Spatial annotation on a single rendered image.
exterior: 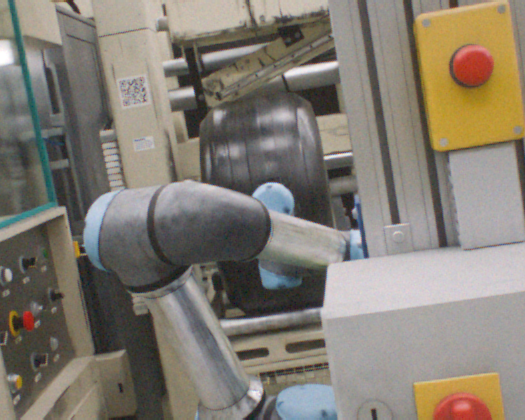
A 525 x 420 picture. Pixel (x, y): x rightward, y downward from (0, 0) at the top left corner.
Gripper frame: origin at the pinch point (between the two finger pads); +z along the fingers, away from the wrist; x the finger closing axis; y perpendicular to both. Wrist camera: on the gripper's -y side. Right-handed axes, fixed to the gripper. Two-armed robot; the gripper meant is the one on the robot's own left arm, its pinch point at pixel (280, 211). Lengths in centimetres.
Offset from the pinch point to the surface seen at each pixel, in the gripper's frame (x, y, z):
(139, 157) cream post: 33.0, 19.0, 18.7
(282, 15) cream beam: -8, 52, 41
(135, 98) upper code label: 31.1, 33.4, 17.1
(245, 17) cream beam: 2, 53, 41
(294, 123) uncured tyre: -6.4, 19.4, 8.0
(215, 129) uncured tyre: 12.2, 21.5, 9.8
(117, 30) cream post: 32, 50, 15
